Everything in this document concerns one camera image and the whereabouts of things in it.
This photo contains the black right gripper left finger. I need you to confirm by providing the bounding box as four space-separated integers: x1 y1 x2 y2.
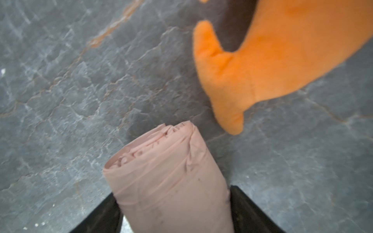
70 193 123 233

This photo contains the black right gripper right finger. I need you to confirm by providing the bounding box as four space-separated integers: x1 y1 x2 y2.
230 185 285 233

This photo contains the pink umbrella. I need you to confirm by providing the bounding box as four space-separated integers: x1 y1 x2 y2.
103 121 234 233

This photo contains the orange shark plush toy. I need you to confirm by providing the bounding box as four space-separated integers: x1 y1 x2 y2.
193 0 373 135

